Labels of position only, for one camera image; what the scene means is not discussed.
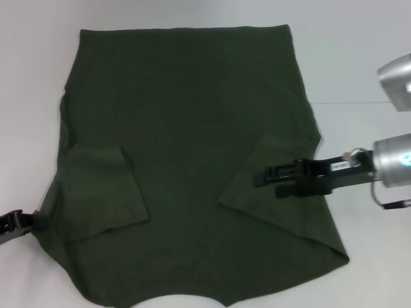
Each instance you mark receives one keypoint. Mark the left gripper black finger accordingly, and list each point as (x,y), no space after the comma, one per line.
(19,221)
(13,236)

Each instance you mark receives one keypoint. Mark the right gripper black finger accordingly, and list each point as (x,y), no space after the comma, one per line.
(289,192)
(276,174)

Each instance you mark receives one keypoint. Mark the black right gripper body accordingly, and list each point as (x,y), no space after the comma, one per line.
(321,179)

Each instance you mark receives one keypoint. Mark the dark green t-shirt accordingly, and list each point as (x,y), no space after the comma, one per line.
(192,128)

